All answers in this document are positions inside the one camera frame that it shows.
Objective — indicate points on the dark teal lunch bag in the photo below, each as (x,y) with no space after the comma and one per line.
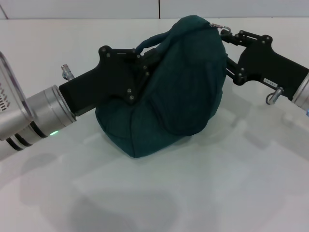
(173,91)

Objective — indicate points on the left wrist metal connector plug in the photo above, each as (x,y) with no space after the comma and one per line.
(67,72)

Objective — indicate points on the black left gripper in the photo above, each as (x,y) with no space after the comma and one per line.
(103,77)

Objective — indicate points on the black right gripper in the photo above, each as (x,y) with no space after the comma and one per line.
(268,65)

